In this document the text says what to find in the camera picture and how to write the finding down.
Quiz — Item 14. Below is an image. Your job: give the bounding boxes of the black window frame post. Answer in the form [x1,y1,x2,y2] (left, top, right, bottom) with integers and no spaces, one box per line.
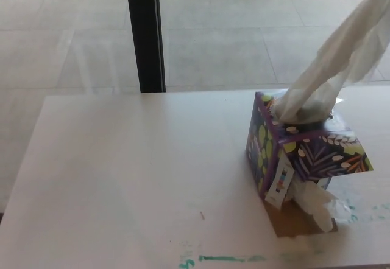
[124,0,167,94]

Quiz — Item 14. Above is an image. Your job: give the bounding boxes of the white tissue sheet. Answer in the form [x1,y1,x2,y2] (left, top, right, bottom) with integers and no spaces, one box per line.
[275,0,390,124]

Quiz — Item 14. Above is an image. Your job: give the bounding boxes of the crumpled white tissues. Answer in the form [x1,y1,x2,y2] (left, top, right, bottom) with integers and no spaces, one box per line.
[288,180,352,233]

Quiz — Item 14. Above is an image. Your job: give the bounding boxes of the purple leaf-print tissue box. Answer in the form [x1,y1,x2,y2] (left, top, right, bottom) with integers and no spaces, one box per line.
[245,90,375,239]

